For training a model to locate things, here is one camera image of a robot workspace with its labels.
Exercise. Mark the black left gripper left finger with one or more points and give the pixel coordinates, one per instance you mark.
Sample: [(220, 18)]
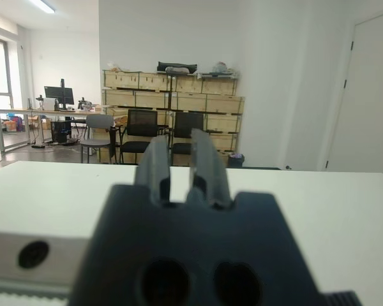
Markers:
[(156, 165)]

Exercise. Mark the grey chair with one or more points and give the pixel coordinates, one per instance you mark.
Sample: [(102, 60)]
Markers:
[(99, 122)]

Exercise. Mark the black bag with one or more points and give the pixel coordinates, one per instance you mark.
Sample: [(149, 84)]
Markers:
[(175, 65)]

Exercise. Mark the crumpled plastic bag bundle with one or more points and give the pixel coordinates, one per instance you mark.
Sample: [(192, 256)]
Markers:
[(222, 67)]

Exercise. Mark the white door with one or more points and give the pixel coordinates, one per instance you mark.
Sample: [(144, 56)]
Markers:
[(364, 95)]

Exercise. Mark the cardboard box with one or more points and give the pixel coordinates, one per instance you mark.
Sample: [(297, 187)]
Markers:
[(40, 122)]

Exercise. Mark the black trash bin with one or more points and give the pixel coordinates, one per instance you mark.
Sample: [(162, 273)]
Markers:
[(235, 161)]

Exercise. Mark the ceiling light strip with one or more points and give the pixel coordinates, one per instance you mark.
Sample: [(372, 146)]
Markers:
[(44, 5)]

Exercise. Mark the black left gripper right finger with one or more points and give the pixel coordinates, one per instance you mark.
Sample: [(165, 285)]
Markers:
[(209, 169)]

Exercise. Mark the black computer monitor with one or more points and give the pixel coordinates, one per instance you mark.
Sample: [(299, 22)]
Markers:
[(59, 95)]

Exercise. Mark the black computer tower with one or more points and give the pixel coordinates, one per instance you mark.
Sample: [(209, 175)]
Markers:
[(61, 131)]

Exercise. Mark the wooden desk white legs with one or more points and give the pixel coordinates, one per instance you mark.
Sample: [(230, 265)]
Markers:
[(35, 111)]

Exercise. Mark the black chair mesh backrest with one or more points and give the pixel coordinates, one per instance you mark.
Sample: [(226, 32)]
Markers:
[(142, 122)]

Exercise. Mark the wooden crate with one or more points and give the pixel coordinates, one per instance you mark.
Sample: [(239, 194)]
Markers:
[(219, 87), (118, 98), (121, 80), (189, 85), (152, 100), (155, 82), (222, 141), (222, 123), (189, 102), (225, 104)]

